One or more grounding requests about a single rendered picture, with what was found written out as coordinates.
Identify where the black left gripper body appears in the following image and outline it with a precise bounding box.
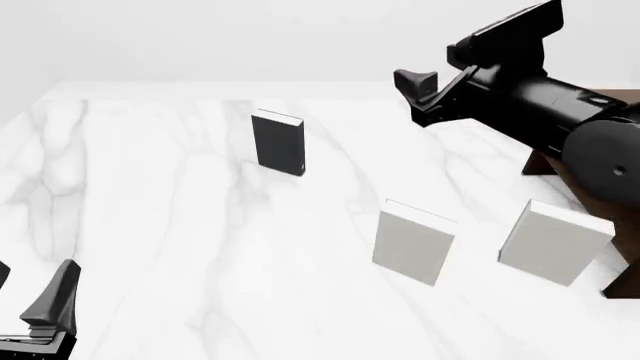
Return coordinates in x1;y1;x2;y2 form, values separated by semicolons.
0;324;78;360

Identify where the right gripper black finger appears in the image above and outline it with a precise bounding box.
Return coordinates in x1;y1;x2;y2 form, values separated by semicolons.
393;68;440;107

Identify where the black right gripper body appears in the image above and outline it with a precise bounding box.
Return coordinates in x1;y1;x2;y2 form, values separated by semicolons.
408;64;482;129

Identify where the thin pale grey book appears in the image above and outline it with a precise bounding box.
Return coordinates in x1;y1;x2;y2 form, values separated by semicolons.
371;198;458;288

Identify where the black book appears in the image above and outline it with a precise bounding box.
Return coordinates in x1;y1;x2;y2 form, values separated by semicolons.
250;108;306;178

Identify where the thick pale grey book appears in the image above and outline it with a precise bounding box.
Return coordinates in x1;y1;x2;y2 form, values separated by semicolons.
497;198;617;288

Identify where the dark brown wooden shelf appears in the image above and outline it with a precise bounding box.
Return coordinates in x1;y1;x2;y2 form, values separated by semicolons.
521;88;640;300

